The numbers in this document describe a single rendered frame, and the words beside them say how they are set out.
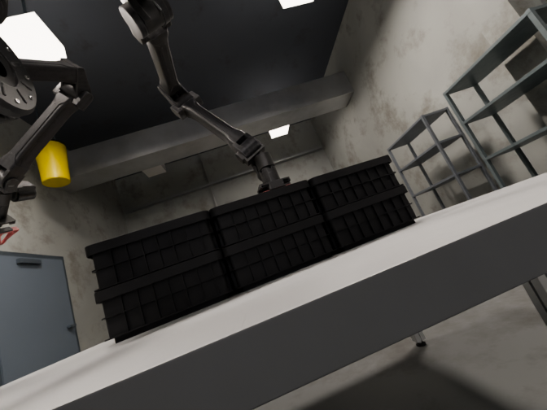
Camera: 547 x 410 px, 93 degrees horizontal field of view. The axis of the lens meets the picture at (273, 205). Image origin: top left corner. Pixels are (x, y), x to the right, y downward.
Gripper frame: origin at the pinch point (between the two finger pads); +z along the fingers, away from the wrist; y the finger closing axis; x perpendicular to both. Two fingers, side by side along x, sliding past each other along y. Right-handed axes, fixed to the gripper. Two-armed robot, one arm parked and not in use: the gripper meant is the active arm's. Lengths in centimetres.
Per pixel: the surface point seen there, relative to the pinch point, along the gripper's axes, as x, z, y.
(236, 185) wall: -640, -271, -81
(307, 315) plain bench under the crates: 60, 21, 19
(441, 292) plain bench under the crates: 61, 23, 10
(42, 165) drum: -322, -256, 230
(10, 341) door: -302, -22, 275
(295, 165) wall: -618, -274, -270
